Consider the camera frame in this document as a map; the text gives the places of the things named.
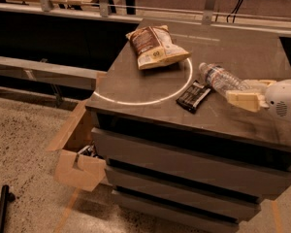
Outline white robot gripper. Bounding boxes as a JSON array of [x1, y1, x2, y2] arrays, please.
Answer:
[[226, 80, 291, 122]]

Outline clear plastic water bottle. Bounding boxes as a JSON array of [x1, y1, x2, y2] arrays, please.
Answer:
[[199, 62, 251, 97]]

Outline black rxbar chocolate wrapper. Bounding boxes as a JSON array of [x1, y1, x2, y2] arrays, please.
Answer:
[[176, 81, 211, 114]]

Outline brown and white chip bag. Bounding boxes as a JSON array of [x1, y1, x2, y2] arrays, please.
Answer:
[[126, 25, 191, 70]]

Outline grey metal bench beam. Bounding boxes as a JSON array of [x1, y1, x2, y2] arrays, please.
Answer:
[[0, 56, 106, 90]]

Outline open cardboard box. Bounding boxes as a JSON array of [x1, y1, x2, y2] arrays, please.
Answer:
[[46, 100, 106, 191]]

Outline black pole on floor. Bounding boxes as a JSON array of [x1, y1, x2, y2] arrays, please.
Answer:
[[0, 184, 16, 233]]

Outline black hanging cables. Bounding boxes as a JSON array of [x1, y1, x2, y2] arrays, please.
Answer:
[[225, 0, 248, 23]]

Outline metal guard rail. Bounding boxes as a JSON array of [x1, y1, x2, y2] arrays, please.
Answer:
[[0, 0, 291, 35]]

